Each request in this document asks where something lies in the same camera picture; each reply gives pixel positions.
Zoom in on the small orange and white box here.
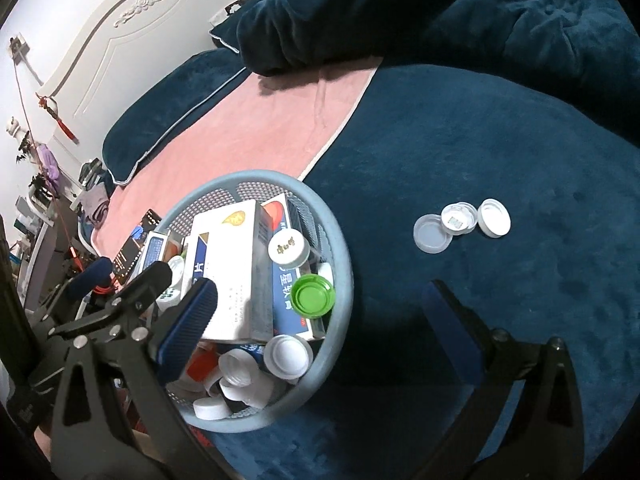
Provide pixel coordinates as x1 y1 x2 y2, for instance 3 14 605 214
186 347 222 383

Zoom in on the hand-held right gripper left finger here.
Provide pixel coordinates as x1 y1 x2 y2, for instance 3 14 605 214
50 278 237 480

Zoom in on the white smooth bottle cap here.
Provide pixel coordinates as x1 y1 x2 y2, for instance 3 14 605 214
263 334 315 380

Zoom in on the dark blue bed sheet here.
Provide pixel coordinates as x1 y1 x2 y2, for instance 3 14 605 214
200 62 640 480

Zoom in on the dark blue duvet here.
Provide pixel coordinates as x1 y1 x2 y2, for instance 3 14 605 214
235 0 640 163

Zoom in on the pink towel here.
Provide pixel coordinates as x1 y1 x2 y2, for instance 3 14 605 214
94 54 377 262

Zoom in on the green bottle cap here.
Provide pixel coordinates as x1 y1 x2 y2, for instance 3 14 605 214
290 274 335 320

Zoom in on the clear plastic bottle cap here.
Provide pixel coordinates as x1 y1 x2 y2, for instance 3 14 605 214
413 213 452 254

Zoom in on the large dark blue pillow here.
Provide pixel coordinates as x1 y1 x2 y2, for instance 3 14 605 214
101 49 249 187

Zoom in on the white carved headboard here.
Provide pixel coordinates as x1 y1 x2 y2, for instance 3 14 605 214
36 0 301 173

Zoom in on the blue plastic mesh basket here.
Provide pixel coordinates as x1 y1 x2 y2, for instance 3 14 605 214
144 169 354 434

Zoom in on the blue and orange ointment box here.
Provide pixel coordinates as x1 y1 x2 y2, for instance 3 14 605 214
261 195 332 342

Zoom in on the small dark blue pillow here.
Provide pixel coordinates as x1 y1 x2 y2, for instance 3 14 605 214
208 0 321 56

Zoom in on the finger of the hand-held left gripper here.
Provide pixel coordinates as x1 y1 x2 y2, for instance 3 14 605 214
47 261 174 342
50 257 116 323

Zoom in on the red tassel ornament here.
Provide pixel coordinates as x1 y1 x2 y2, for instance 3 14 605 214
37 92 80 143

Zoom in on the white cap with inner label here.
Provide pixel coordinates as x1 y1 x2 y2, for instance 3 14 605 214
440 201 478 236

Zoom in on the white rimmed bottle cap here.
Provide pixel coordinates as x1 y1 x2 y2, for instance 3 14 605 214
476 198 512 238

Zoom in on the red charging cable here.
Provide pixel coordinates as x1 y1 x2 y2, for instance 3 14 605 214
14 57 113 296

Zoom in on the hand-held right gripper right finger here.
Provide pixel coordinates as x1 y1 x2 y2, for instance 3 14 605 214
421 280 586 480

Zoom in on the black smartphone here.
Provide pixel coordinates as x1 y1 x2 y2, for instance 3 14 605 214
110 208 164 282

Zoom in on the white cap with gold print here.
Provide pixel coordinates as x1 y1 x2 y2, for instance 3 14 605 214
267 228 311 269

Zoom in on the white box with yellow drop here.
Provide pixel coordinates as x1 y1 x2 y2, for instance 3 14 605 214
182 199 277 344

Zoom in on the small blue and white box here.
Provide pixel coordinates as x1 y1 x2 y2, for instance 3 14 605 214
141 231 173 273

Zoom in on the grey cloth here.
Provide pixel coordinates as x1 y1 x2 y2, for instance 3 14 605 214
80 182 112 228

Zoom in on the white desk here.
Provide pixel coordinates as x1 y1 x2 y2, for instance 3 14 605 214
14 180 63 311

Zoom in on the white ribbed bottle cap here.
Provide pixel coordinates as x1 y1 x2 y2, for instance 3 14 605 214
218 349 261 388

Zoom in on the wall power socket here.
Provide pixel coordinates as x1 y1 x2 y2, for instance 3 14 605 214
8 32 31 63

